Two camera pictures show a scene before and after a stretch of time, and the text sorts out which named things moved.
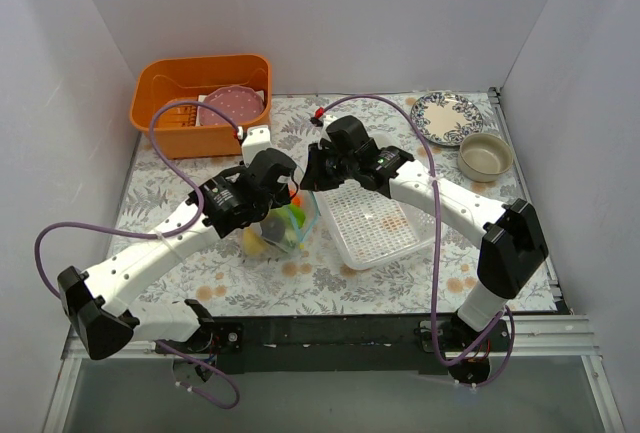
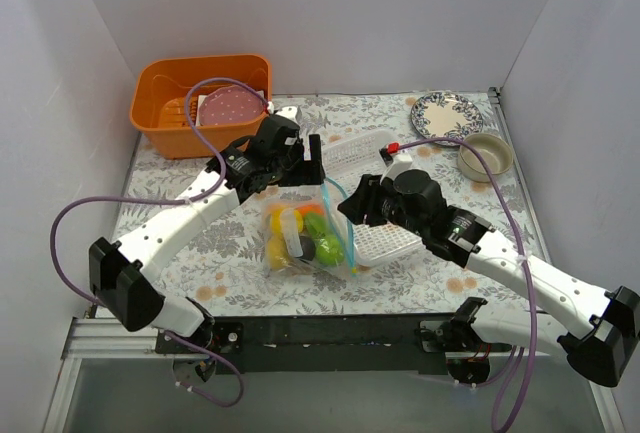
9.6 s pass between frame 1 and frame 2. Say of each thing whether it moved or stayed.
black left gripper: moved
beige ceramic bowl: stayed
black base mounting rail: stayed
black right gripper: moved
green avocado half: moved
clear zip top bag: moved
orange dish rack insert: stayed
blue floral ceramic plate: stayed
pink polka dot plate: stayed
